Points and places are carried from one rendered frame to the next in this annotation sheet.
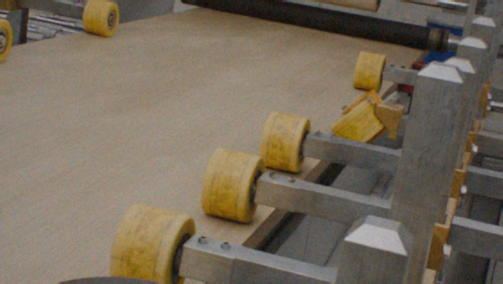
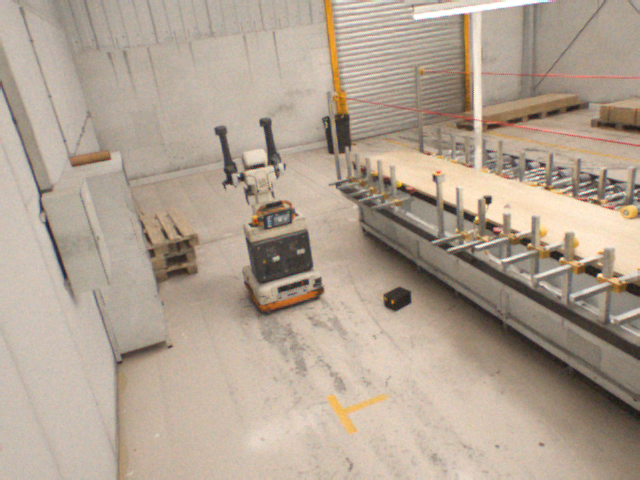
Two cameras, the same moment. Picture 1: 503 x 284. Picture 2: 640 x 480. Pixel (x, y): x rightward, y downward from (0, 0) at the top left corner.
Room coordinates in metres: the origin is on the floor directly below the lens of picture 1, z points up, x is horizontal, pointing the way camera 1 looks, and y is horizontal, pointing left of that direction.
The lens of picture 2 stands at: (2.44, -2.69, 2.33)
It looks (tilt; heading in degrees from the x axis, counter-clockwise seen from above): 22 degrees down; 148
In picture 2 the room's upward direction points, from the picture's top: 8 degrees counter-clockwise
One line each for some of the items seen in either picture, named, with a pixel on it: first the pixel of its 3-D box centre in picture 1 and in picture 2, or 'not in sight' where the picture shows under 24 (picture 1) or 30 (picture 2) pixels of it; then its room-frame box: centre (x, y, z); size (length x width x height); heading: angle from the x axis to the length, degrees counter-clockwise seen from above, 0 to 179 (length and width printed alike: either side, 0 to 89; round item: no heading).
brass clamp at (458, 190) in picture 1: (445, 176); (610, 282); (1.25, -0.26, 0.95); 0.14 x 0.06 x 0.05; 166
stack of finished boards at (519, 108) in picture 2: not in sight; (520, 107); (-4.52, 7.08, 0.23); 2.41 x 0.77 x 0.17; 78
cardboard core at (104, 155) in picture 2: not in sight; (90, 158); (-2.13, -1.91, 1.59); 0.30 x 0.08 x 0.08; 76
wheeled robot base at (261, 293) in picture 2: not in sight; (281, 279); (-1.61, -0.67, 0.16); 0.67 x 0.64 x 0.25; 166
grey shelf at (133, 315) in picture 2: not in sight; (119, 253); (-2.03, -1.93, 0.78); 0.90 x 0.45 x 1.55; 166
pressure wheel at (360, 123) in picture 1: (358, 125); not in sight; (1.54, -0.16, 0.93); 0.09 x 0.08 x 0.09; 76
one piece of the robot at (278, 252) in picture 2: not in sight; (277, 241); (-1.52, -0.69, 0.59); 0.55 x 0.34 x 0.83; 76
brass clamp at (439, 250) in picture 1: (425, 231); (571, 265); (1.00, -0.20, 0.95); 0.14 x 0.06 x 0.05; 166
